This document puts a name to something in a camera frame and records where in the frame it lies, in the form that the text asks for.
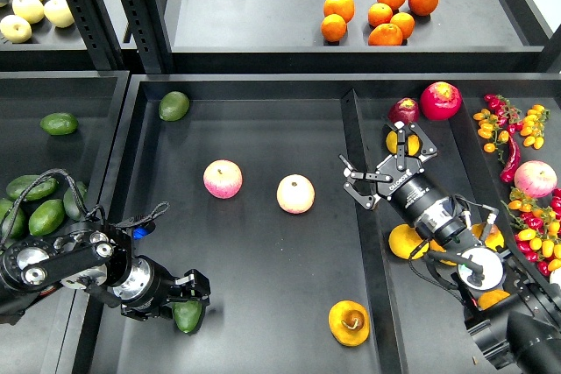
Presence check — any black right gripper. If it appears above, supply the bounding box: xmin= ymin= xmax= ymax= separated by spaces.
xmin=338 ymin=121 xmax=452 ymax=225

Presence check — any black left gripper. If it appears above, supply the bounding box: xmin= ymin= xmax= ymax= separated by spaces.
xmin=112 ymin=256 xmax=210 ymax=321

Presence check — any dark green avocado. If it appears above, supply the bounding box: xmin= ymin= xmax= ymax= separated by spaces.
xmin=172 ymin=300 xmax=203 ymax=334

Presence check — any yellow pear under gripper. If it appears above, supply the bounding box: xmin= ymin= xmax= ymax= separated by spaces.
xmin=385 ymin=131 xmax=421 ymax=156

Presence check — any yellow pear right bin left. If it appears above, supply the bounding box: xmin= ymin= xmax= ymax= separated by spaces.
xmin=388 ymin=224 xmax=430 ymax=260

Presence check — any yellow pear bin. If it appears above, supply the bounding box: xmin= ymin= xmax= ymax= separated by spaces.
xmin=471 ymin=222 xmax=505 ymax=251
xmin=477 ymin=289 xmax=510 ymax=310
xmin=388 ymin=224 xmax=430 ymax=260
xmin=429 ymin=239 xmax=457 ymax=266

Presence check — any yellow pear right bin middle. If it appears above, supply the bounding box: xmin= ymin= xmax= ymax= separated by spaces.
xmin=471 ymin=222 xmax=505 ymax=251

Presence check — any dark avocado tray edge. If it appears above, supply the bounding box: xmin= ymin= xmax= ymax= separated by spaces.
xmin=63 ymin=181 xmax=88 ymax=222

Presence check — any yellow pear right bin bottom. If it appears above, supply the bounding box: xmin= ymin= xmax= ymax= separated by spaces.
xmin=477 ymin=289 xmax=510 ymax=310

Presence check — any dark avocado far left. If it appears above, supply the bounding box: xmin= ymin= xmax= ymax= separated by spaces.
xmin=0 ymin=198 xmax=27 ymax=239

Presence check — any green avocado top of bin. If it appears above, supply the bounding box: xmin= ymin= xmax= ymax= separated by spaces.
xmin=159 ymin=91 xmax=190 ymax=122

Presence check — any dark avocado left tray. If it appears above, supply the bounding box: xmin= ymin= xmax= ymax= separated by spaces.
xmin=5 ymin=174 xmax=59 ymax=201

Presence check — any green avocado left tray top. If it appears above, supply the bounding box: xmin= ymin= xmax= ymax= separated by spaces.
xmin=39 ymin=112 xmax=79 ymax=136

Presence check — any dark red apple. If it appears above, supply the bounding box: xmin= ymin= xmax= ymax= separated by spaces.
xmin=387 ymin=97 xmax=420 ymax=124

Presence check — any bright red apple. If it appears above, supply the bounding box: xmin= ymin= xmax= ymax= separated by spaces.
xmin=420 ymin=81 xmax=463 ymax=121

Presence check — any pale pink apple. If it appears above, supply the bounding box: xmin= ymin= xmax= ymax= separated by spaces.
xmin=276 ymin=174 xmax=316 ymax=215

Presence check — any red chili pepper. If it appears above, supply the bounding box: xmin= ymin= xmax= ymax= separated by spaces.
xmin=500 ymin=137 xmax=521 ymax=183

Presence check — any black centre bin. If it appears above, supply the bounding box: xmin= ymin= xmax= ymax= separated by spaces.
xmin=54 ymin=72 xmax=561 ymax=374

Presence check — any upper cherry tomato bunch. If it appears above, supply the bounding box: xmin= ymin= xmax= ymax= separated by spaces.
xmin=472 ymin=94 xmax=550 ymax=164

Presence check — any cherry tomato bunch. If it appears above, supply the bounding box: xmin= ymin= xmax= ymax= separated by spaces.
xmin=502 ymin=187 xmax=560 ymax=279
xmin=472 ymin=94 xmax=550 ymax=164

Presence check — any black left tray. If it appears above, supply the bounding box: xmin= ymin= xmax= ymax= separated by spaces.
xmin=1 ymin=71 xmax=129 ymax=373

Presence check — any pink red apple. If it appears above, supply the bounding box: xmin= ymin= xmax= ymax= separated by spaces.
xmin=202 ymin=159 xmax=243 ymax=200

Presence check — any orange front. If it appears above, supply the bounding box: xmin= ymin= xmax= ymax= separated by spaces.
xmin=367 ymin=23 xmax=403 ymax=46

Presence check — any orange right small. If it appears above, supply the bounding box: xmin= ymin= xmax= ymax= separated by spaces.
xmin=390 ymin=12 xmax=415 ymax=40

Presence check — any orange small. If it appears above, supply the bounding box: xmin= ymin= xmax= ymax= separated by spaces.
xmin=390 ymin=12 xmax=415 ymax=40
xmin=367 ymin=3 xmax=394 ymax=28

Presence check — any orange far left lower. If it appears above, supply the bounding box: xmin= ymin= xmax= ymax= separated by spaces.
xmin=320 ymin=14 xmax=347 ymax=43

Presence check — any pink apple right tray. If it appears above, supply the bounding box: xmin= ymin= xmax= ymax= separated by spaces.
xmin=514 ymin=160 xmax=557 ymax=199

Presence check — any orange centre small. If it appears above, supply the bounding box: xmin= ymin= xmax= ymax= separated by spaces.
xmin=367 ymin=3 xmax=394 ymax=28

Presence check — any lower cherry tomato bunch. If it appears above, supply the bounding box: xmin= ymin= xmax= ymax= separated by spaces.
xmin=502 ymin=187 xmax=560 ymax=279

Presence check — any orange far left upper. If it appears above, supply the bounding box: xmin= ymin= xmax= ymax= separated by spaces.
xmin=323 ymin=0 xmax=355 ymax=23

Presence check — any black bin divider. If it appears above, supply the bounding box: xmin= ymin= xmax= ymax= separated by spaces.
xmin=340 ymin=88 xmax=408 ymax=373

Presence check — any black shelf upright centre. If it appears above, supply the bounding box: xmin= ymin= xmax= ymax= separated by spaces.
xmin=121 ymin=0 xmax=175 ymax=74

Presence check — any black shelf upright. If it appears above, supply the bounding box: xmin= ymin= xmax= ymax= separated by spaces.
xmin=66 ymin=0 xmax=124 ymax=71
xmin=121 ymin=0 xmax=175 ymax=74

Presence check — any black shelf upright left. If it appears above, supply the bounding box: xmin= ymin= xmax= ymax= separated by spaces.
xmin=66 ymin=0 xmax=124 ymax=71

